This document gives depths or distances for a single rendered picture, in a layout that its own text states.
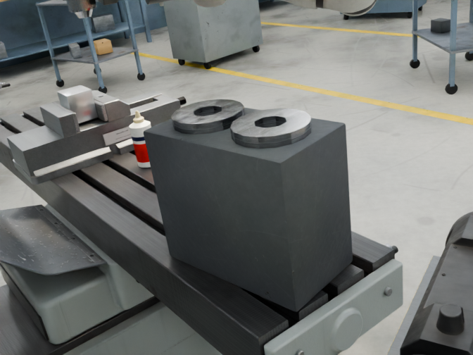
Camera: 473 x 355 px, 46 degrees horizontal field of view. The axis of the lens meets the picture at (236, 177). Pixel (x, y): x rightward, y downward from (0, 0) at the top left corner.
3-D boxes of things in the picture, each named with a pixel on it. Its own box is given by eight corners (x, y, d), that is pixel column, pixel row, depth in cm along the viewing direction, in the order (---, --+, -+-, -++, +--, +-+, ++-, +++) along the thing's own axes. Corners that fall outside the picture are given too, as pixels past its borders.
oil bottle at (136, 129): (152, 158, 110) (141, 105, 105) (162, 163, 107) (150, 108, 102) (134, 165, 108) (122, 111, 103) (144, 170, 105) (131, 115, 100)
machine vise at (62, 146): (158, 117, 133) (148, 72, 129) (188, 130, 122) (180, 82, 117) (13, 165, 117) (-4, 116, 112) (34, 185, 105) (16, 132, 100)
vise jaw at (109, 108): (108, 104, 124) (103, 87, 122) (131, 115, 114) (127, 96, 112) (83, 112, 121) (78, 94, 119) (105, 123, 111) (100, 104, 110)
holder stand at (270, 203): (228, 218, 84) (207, 91, 75) (354, 261, 69) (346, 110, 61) (169, 256, 76) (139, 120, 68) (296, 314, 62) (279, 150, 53)
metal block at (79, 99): (87, 111, 118) (80, 84, 116) (98, 117, 113) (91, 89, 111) (64, 118, 116) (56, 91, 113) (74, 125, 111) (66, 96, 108)
